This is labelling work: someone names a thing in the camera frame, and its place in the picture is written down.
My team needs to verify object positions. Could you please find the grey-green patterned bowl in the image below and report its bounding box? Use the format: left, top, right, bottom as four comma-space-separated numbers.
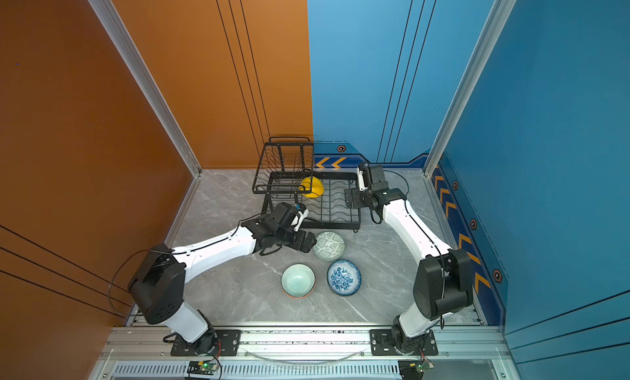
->
313, 232, 346, 262

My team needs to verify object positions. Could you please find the mint green bowl red rim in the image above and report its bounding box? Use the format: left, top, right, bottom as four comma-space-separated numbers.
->
282, 264, 316, 299

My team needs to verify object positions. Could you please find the yellow bowl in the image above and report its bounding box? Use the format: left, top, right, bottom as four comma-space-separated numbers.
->
300, 177, 325, 199

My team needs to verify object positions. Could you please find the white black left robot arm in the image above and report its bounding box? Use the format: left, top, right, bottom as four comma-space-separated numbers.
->
128, 202, 316, 355

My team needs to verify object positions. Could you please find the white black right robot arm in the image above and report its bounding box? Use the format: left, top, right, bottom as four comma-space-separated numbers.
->
346, 163, 474, 355

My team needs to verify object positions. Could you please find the blue white floral bowl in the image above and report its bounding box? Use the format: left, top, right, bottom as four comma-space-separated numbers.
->
326, 260, 362, 296

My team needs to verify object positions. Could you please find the green circuit board left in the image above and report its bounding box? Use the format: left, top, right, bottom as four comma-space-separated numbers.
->
186, 360, 221, 378

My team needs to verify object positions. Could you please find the green circuit board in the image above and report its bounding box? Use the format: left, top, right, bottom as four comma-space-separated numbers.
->
398, 360, 435, 380
186, 360, 221, 378

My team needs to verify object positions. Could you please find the green circuit board right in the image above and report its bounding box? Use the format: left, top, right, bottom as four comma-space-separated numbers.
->
398, 360, 435, 380

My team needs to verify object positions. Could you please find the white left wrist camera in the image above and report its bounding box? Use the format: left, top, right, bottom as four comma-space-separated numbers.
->
290, 204, 309, 232

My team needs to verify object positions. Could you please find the black wire dish rack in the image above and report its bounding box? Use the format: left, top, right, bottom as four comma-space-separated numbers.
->
252, 136, 361, 232

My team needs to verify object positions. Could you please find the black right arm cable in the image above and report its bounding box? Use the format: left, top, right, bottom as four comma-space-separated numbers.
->
371, 169, 446, 332

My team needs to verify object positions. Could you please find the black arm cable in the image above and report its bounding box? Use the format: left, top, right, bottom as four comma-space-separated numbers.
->
107, 249, 163, 319
371, 169, 446, 332

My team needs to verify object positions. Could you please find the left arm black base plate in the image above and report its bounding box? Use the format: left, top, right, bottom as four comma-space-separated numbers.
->
170, 329, 242, 357

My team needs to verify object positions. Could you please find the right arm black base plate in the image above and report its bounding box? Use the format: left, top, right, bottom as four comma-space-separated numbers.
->
369, 328, 439, 356

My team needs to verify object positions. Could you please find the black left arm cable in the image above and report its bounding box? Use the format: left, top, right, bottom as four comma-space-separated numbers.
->
107, 249, 163, 319

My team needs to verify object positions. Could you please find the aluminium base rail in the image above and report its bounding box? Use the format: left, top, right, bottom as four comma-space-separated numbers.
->
89, 324, 520, 379

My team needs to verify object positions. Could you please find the aluminium corner post right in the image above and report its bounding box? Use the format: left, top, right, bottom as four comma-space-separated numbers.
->
423, 0, 517, 178

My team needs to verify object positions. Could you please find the aluminium corner post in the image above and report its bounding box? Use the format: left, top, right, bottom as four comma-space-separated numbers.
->
79, 0, 203, 178
423, 0, 517, 178

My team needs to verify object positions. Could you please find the aluminium corner post left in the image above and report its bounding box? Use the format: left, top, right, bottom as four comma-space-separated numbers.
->
79, 0, 203, 178

